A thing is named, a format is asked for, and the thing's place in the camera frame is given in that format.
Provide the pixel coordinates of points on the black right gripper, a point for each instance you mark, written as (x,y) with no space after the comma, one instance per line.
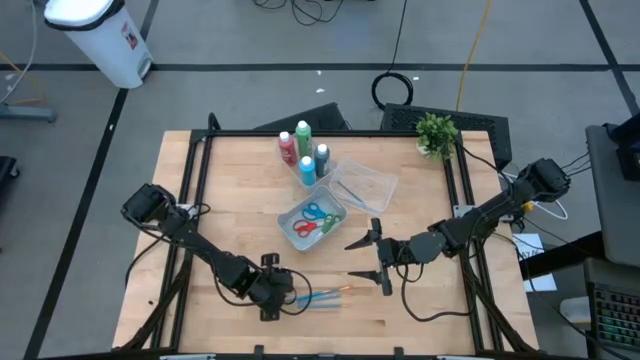
(397,252)

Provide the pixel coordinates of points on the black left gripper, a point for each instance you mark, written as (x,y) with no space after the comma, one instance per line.
(270,287)

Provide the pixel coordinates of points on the red scissors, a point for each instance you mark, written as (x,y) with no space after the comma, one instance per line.
(302,227)

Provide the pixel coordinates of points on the blue scissors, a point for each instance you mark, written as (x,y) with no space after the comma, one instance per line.
(314,211)

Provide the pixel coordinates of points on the light blue paint bottle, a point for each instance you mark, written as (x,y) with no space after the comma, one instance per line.
(308,172)

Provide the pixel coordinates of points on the dark grey paint bottle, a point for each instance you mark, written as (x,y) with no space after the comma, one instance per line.
(322,162)

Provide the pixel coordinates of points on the green paint bottle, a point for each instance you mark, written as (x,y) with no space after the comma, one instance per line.
(303,142)

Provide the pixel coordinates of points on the red paint bottle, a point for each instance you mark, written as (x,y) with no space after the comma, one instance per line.
(288,152)

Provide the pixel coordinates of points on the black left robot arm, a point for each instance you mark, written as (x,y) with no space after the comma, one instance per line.
(200,245)

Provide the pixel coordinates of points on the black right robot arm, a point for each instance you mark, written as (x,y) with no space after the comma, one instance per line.
(480,220)

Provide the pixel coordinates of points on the grey plastic bin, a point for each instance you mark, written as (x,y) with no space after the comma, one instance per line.
(300,242)

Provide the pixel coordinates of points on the shallow clear plastic bin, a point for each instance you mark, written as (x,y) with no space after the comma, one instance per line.
(375,185)

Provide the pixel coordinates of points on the tall clear plastic bin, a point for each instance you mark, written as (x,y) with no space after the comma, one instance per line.
(330,180)

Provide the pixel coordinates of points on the potted green plant white pot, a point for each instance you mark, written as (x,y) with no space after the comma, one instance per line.
(437,135)

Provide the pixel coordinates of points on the black mesh computer case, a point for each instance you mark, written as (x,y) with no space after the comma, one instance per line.
(400,117)

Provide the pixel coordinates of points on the black flat panel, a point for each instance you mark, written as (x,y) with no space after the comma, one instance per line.
(315,120)

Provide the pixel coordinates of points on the white paper sheet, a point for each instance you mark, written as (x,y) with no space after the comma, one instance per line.
(537,280)

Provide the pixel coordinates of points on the white round stool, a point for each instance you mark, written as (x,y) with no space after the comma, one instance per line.
(575,310)

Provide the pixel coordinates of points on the backlit keyboard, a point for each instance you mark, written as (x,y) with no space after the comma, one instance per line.
(617,315)

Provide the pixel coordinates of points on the black desk equipment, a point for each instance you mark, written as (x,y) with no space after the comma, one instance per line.
(627,150)

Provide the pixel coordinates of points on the white trash bin black rim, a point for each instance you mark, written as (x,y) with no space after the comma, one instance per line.
(100,45)

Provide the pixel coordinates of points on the grey floor stand base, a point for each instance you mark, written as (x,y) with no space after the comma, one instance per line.
(25,112)

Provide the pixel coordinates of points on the black aluminium table frame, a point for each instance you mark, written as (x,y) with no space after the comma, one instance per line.
(350,133)

